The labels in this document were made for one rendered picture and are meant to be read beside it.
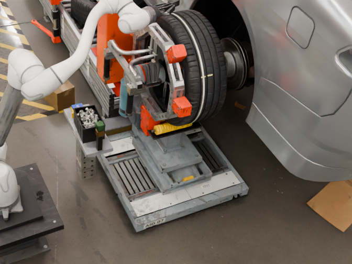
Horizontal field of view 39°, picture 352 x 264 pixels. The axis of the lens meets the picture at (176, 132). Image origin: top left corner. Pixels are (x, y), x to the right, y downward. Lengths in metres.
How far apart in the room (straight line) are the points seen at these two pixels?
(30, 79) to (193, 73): 0.83
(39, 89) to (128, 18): 0.54
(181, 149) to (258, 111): 0.81
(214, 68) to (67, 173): 1.32
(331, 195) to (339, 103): 1.51
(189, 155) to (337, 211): 1.08
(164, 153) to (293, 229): 0.98
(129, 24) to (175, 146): 1.16
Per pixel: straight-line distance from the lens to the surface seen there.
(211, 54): 2.74
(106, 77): 3.01
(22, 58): 2.55
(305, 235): 3.43
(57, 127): 3.81
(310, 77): 2.38
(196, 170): 3.35
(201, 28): 2.79
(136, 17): 2.50
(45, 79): 2.44
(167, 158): 3.30
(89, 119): 3.01
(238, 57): 3.01
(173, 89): 2.69
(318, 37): 2.30
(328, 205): 3.65
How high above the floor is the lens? 2.60
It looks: 43 degrees down
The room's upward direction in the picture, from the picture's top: 10 degrees clockwise
